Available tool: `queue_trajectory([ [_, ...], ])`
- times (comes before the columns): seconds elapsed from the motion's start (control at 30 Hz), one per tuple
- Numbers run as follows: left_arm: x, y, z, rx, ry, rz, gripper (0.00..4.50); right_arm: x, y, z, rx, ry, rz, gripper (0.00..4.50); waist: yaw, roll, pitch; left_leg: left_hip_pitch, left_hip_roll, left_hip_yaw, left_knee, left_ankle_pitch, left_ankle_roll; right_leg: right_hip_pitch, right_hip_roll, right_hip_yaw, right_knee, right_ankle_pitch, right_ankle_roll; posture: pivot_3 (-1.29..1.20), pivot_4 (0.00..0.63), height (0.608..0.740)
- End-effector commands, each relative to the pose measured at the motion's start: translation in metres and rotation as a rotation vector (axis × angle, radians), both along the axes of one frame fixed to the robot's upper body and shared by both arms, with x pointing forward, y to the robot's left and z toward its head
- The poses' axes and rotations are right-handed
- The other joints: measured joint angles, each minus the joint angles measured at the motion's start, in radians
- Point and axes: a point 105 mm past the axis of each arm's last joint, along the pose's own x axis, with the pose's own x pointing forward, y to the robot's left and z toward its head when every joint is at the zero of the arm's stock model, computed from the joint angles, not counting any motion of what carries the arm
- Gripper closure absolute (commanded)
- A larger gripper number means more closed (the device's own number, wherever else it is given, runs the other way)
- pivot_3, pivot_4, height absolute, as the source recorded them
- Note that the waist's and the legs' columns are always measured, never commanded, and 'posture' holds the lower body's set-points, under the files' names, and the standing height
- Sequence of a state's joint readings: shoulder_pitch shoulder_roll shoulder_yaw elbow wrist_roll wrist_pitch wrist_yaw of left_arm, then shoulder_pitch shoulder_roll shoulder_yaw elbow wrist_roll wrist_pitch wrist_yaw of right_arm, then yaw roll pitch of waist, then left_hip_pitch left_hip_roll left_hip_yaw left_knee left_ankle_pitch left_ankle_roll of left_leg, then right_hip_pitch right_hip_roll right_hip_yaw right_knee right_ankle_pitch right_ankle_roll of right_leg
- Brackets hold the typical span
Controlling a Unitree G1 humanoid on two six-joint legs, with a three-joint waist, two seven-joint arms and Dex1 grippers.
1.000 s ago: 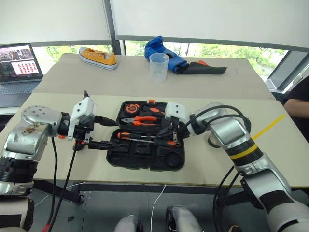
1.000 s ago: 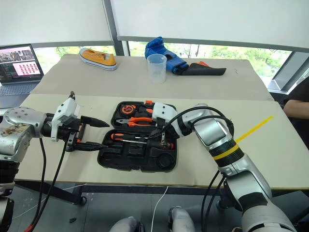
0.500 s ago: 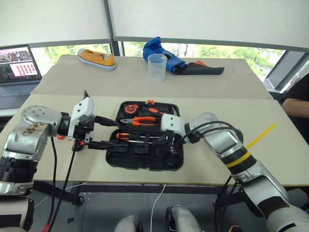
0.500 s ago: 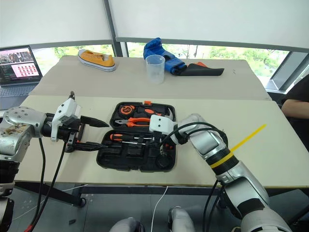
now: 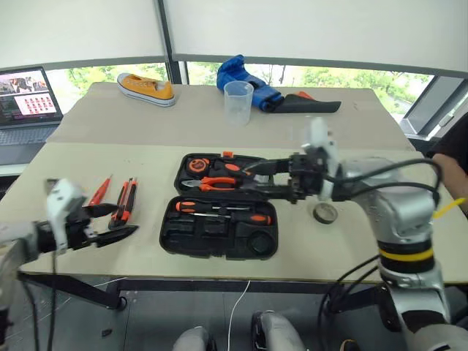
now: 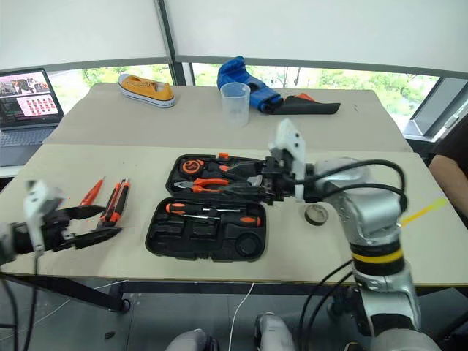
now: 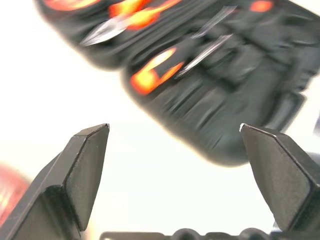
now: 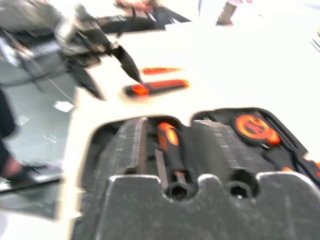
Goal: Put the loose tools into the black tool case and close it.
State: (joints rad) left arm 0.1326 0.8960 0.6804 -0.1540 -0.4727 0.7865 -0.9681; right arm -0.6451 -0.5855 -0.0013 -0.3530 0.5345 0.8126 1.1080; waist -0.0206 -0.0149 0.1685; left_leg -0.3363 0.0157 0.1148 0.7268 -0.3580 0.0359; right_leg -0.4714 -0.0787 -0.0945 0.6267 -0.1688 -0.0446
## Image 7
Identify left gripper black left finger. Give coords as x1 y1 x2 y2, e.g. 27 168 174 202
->
0 123 111 240

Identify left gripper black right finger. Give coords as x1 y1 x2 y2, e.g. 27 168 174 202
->
239 123 320 233

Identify orange black utility knife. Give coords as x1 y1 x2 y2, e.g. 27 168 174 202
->
0 161 32 226

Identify black plastic tool case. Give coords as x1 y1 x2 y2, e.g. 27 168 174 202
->
33 0 320 168

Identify orange black tape measure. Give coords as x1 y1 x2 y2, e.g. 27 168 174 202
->
42 0 101 11

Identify orange handled pliers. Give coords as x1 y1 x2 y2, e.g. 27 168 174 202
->
79 0 183 48

